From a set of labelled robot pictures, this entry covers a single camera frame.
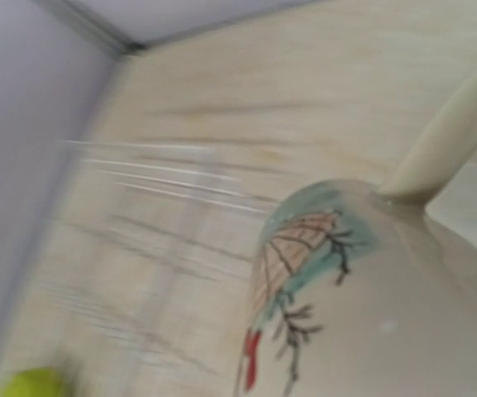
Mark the floral patterned tall mug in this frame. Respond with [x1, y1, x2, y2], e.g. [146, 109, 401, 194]
[233, 71, 477, 396]

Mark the lime green bowl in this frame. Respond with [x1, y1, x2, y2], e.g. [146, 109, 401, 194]
[0, 367, 73, 397]

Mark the white wire dish rack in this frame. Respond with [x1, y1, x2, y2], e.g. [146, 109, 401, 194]
[50, 140, 288, 379]

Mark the left aluminium corner post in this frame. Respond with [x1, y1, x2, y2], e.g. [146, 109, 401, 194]
[34, 0, 148, 58]

